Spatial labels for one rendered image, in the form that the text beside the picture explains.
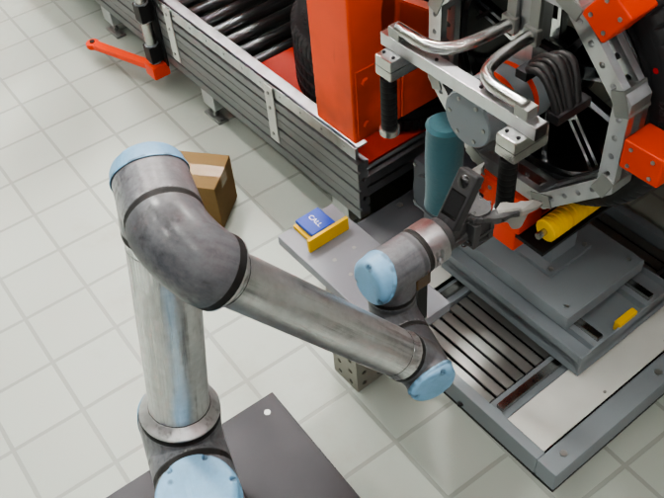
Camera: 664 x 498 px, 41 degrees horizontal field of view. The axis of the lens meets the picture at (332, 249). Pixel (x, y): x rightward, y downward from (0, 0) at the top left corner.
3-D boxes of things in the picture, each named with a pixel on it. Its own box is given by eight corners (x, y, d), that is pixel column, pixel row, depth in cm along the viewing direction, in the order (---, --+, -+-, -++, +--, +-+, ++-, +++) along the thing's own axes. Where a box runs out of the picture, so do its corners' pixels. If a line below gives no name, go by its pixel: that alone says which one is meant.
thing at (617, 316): (666, 305, 240) (674, 282, 232) (576, 378, 226) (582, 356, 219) (528, 209, 268) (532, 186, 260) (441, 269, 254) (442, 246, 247)
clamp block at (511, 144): (547, 143, 165) (550, 122, 161) (514, 166, 161) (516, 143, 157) (527, 131, 168) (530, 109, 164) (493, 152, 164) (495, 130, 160)
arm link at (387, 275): (351, 290, 163) (347, 252, 156) (402, 256, 168) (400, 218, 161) (384, 319, 157) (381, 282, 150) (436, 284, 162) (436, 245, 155)
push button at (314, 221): (336, 227, 215) (335, 220, 214) (313, 241, 213) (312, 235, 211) (318, 212, 219) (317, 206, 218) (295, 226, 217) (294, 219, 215)
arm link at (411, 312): (384, 365, 166) (381, 322, 157) (362, 321, 174) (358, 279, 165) (431, 348, 167) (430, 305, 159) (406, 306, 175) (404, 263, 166)
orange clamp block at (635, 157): (642, 148, 175) (681, 171, 170) (617, 167, 172) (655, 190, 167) (649, 121, 170) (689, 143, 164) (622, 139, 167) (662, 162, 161)
